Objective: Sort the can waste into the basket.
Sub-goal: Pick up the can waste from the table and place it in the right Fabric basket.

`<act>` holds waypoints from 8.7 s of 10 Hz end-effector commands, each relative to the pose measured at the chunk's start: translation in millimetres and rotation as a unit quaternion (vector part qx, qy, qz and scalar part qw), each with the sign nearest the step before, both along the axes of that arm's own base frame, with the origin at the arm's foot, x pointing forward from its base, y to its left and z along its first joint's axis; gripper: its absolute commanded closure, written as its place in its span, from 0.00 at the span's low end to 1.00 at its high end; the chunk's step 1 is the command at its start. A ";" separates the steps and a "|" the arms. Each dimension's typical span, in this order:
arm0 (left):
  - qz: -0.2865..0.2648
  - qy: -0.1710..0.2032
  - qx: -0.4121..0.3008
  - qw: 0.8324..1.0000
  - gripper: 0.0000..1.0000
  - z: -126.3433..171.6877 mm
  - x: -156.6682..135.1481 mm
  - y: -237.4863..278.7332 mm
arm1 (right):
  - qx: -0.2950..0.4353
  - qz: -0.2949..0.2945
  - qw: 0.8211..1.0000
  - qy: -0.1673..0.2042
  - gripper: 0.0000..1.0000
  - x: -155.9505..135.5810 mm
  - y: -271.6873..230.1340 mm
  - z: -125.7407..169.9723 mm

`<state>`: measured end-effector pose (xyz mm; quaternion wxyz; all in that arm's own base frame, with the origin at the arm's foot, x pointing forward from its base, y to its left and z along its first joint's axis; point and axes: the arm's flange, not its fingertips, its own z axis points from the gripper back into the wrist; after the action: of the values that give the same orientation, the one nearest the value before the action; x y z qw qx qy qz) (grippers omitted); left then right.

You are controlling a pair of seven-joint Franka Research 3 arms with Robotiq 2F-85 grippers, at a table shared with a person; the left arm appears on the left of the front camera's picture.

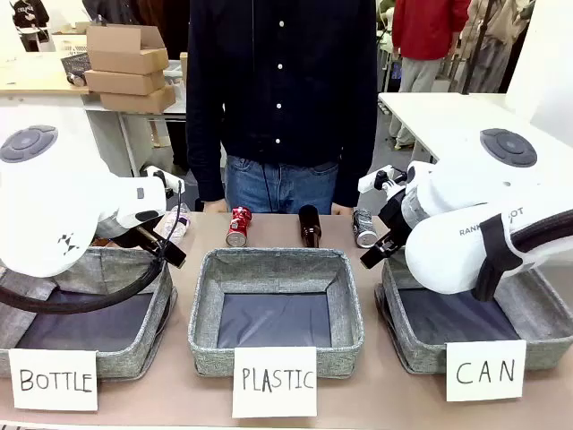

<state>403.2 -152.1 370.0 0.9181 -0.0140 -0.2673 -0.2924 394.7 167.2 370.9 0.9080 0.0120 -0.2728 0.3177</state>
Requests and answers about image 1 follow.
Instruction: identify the person in dark shirt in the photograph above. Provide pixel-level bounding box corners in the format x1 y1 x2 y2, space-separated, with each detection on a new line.
184 0 380 216

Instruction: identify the closed flat cardboard box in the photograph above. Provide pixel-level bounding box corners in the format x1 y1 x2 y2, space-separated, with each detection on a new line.
98 84 177 115
84 68 167 97

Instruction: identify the person in red jacket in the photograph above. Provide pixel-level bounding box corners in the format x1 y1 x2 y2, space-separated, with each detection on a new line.
388 0 472 151

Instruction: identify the crushed red can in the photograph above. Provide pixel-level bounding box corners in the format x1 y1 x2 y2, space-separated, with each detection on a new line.
225 206 253 248

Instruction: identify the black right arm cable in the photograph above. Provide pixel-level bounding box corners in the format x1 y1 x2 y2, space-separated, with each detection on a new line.
509 218 573 259

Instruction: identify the black stand pole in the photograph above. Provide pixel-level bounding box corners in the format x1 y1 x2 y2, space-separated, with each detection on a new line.
462 0 494 96

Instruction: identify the grey fabric basket labelled plastic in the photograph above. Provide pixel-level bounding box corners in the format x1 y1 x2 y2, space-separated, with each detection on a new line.
187 246 365 378

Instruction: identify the light wooden table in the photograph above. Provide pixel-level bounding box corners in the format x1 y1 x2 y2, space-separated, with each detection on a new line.
0 50 100 96

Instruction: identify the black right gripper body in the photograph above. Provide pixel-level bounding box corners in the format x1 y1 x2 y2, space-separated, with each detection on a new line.
379 193 412 245

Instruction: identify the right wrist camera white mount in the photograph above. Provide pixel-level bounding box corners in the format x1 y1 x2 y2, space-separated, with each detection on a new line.
357 164 409 195

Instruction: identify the grey fabric basket labelled can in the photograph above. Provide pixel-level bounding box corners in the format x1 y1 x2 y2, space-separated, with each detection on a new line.
374 254 573 375

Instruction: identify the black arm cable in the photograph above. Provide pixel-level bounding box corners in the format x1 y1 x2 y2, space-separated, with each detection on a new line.
509 218 573 259
0 178 185 315

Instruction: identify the white background table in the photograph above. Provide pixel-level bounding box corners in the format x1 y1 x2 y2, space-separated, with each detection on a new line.
81 60 188 178

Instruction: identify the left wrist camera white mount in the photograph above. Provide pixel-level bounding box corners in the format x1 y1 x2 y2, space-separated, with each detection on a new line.
140 165 185 201

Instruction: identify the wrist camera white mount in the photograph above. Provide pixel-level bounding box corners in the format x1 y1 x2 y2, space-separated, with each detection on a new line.
140 165 185 201
357 164 409 195

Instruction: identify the black right arm cable strap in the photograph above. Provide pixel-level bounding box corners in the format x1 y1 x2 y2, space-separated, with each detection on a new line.
474 213 524 303

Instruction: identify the person's right forearm dark sleeve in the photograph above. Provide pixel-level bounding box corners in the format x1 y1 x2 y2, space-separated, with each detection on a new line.
184 107 227 203

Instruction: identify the white paper label BOTTLE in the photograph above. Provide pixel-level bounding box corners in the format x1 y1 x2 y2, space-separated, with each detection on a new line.
8 348 99 412

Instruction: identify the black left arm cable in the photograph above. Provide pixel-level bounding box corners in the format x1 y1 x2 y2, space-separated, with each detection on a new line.
0 178 185 315

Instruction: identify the person in black sweatshirt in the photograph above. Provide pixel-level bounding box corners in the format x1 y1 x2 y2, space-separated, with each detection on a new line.
12 0 51 53

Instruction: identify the white board panel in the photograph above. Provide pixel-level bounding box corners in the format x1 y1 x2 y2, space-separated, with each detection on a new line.
504 0 573 150

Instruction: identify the person in beige coat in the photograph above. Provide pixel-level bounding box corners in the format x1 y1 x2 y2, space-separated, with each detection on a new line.
455 0 536 95

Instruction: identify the brown glass bottle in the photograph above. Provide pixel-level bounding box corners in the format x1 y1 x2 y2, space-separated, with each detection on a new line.
298 204 324 248

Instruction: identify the black silver can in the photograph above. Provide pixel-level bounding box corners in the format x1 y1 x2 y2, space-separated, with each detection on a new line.
351 208 380 249

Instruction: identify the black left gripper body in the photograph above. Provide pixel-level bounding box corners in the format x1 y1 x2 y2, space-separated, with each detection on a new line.
111 225 167 260

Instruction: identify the white paper label CAN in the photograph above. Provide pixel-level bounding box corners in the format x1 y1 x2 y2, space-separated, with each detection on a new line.
445 340 527 403

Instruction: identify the large white table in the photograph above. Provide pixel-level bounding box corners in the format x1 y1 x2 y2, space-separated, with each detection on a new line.
377 90 573 163

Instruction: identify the white paper label PLASTIC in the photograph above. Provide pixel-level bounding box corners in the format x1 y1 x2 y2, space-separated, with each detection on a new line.
231 346 319 419

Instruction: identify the bottle with purple label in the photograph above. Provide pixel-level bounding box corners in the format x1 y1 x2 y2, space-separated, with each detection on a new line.
154 203 192 245

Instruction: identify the grey fabric basket labelled bottle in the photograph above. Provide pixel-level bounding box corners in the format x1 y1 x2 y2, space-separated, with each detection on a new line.
0 245 178 380

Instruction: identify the person's left forearm dark sleeve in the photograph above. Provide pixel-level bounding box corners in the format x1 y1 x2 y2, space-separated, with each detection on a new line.
334 107 380 208

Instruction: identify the black mesh basket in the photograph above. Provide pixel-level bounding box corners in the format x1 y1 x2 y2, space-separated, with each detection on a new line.
59 52 91 81

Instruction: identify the open cardboard box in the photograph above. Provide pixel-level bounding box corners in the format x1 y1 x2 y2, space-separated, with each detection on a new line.
85 23 170 76

